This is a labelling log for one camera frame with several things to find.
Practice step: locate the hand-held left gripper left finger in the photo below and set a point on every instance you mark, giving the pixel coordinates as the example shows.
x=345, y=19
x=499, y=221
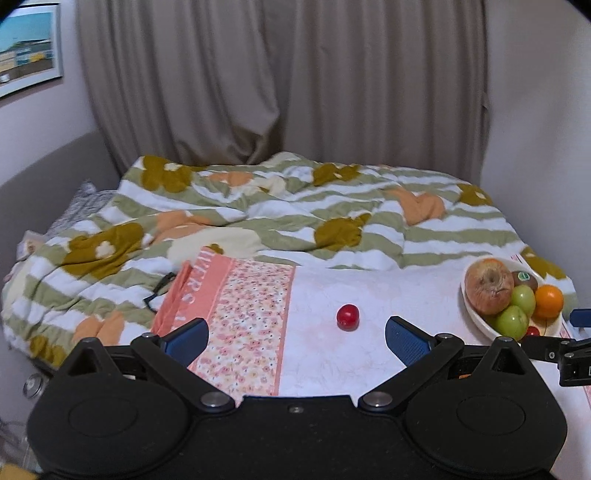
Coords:
x=187, y=342

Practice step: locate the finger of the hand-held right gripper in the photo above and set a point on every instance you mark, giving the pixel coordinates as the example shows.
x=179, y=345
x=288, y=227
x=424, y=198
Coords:
x=581, y=317
x=542, y=349

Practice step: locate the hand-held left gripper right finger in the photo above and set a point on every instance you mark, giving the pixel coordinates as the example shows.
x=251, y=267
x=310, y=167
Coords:
x=406, y=344

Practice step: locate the large smooth orange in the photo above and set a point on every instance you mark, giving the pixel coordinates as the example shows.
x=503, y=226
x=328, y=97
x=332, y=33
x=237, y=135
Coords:
x=548, y=301

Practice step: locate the green apple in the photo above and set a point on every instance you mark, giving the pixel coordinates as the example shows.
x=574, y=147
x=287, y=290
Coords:
x=511, y=322
x=524, y=297

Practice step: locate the red cherry tomato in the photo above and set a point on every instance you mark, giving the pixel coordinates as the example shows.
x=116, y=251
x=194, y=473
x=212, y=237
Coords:
x=347, y=317

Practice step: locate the white oval fruit plate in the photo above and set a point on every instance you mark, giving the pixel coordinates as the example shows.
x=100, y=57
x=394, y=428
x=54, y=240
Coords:
x=475, y=316

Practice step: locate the large red yellow apple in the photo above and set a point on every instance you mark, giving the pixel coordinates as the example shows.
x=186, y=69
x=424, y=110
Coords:
x=488, y=287

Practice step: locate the black eyeglasses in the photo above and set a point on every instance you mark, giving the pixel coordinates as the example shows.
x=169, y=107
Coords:
x=159, y=291

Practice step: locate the brown kiwi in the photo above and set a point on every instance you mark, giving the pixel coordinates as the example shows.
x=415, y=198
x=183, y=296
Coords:
x=525, y=278

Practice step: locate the pink floral tablecloth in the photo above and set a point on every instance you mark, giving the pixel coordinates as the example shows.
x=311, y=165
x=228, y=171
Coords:
x=323, y=332

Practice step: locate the green striped floral quilt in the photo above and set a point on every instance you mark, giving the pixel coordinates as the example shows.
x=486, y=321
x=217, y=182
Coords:
x=277, y=217

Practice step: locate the white blender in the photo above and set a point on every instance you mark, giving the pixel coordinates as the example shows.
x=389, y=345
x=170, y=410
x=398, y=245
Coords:
x=33, y=385

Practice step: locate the grey patterned pillow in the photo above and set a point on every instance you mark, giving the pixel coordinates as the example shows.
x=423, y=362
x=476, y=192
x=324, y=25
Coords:
x=79, y=204

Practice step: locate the small cardboard packet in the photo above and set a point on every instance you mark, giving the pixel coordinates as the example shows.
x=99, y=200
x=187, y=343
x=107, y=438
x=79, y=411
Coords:
x=27, y=245

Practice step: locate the grey padded headboard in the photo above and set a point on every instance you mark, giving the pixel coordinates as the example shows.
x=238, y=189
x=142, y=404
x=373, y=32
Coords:
x=51, y=184

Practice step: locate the beige curtain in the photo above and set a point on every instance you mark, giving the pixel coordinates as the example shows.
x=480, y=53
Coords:
x=277, y=78

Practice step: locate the framed wall picture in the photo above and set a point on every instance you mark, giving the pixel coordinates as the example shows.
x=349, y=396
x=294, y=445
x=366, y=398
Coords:
x=27, y=50

